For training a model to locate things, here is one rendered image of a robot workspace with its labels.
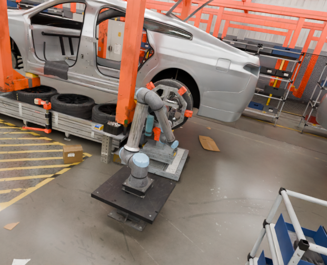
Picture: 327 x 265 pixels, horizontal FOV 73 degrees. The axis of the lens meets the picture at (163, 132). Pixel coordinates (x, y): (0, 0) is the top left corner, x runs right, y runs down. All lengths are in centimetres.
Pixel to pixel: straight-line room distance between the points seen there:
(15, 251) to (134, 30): 231
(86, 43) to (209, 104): 199
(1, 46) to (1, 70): 33
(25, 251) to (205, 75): 261
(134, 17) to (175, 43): 68
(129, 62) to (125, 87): 30
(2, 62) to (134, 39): 200
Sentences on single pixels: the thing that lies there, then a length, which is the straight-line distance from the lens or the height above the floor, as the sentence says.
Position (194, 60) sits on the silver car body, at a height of 145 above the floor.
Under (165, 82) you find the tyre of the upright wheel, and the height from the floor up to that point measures 115.
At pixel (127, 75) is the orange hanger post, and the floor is 116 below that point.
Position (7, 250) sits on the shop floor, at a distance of 220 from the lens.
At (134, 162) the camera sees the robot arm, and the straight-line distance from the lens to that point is 197.
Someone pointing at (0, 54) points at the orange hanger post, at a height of 105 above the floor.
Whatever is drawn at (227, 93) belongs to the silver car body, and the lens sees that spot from 307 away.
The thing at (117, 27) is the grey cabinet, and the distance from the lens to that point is 780.
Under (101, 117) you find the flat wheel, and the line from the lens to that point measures 328.
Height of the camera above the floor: 163
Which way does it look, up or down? 23 degrees down
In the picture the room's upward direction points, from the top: 11 degrees clockwise
